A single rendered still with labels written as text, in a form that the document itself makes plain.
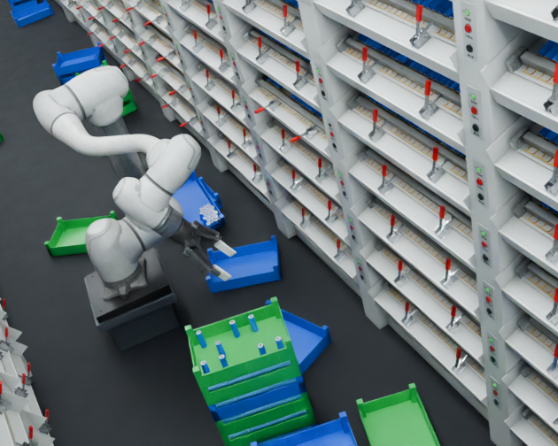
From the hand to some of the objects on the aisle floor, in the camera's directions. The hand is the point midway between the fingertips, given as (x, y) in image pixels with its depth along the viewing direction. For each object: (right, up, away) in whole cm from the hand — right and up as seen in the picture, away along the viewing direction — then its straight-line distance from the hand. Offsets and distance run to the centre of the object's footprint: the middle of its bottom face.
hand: (225, 262), depth 242 cm
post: (+60, -20, +53) cm, 82 cm away
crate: (-76, +4, +132) cm, 152 cm away
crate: (+56, -58, +7) cm, 81 cm away
